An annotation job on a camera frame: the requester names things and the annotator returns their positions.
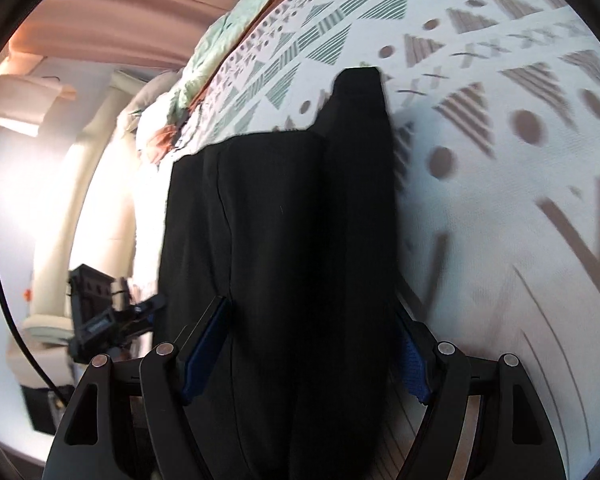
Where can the black box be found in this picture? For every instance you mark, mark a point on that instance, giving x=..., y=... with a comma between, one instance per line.
x=42, y=410

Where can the pink curtain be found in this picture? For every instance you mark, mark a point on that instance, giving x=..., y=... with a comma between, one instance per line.
x=120, y=25

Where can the black long-sleeved shirt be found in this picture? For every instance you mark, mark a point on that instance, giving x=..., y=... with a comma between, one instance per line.
x=290, y=235

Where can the mint green quilt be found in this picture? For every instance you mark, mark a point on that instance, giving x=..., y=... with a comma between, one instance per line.
x=205, y=65

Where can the white patterned blanket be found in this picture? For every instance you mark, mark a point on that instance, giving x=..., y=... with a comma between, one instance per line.
x=480, y=185

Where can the white hanging garment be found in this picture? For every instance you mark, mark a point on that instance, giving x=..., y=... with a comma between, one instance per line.
x=25, y=95

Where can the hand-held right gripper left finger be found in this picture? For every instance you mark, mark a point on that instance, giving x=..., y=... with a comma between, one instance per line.
x=205, y=350

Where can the white crumpled bedding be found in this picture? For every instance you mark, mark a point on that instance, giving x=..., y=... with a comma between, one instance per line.
x=150, y=110

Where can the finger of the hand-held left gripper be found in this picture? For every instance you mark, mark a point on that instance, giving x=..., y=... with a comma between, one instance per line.
x=145, y=310

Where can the cream padded headboard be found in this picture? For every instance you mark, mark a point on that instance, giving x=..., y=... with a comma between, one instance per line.
x=55, y=260

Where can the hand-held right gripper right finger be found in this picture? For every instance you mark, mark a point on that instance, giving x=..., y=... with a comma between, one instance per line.
x=412, y=365

